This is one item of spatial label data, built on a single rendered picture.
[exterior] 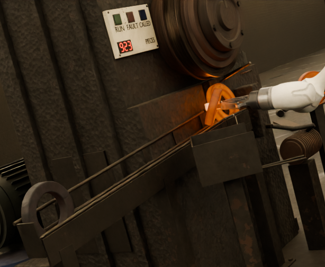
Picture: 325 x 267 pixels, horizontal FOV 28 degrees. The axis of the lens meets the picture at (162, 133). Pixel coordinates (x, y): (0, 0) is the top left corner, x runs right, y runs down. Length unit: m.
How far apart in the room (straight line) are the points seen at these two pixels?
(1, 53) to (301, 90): 1.25
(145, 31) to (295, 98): 0.64
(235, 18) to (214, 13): 0.13
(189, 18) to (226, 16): 0.17
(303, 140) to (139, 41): 0.88
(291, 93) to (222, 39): 0.36
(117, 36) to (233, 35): 0.53
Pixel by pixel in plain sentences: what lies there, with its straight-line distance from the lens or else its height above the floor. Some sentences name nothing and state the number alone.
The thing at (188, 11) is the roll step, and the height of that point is 1.16.
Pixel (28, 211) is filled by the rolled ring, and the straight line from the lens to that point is 1.93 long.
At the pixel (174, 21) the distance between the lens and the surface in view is 2.61.
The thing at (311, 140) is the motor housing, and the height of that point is 0.49.
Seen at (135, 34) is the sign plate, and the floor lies 1.13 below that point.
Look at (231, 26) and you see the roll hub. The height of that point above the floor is 1.07.
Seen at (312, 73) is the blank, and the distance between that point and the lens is 3.12.
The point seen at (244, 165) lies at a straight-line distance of 2.17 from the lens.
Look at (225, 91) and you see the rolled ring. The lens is 2.89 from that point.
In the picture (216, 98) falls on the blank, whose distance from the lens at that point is 2.63.
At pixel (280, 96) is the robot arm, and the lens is 2.55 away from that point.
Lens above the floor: 1.03
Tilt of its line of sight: 7 degrees down
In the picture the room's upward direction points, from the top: 15 degrees counter-clockwise
